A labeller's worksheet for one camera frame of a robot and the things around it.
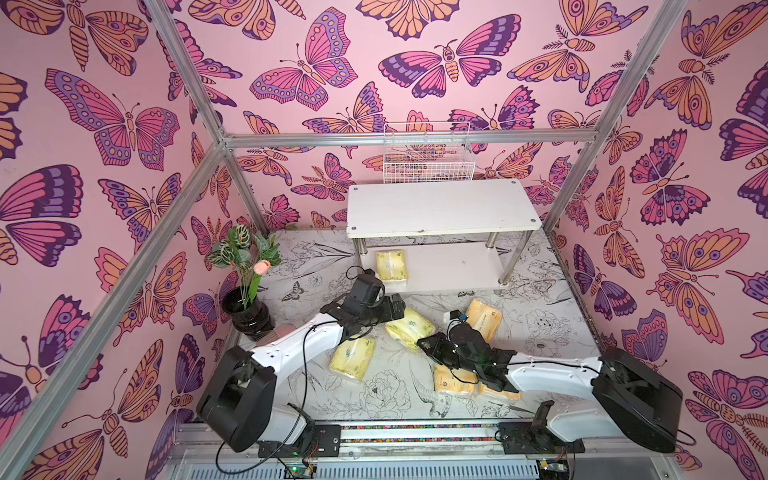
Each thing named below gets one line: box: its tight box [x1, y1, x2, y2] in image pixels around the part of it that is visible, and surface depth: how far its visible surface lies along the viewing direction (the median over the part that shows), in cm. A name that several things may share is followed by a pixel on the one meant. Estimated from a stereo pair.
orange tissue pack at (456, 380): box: [433, 364, 485, 394], surface depth 79 cm
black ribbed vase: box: [222, 286, 275, 341], surface depth 85 cm
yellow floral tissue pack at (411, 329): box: [385, 307, 436, 351], surface depth 87 cm
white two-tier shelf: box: [347, 178, 542, 294], surface depth 85 cm
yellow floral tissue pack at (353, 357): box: [329, 337, 376, 382], surface depth 86 cm
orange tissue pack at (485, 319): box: [467, 298, 502, 346], surface depth 94 cm
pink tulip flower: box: [253, 260, 271, 275], surface depth 76 cm
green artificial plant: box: [207, 224, 282, 309], surface depth 77 cm
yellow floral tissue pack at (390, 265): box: [375, 250, 407, 282], surface depth 99 cm
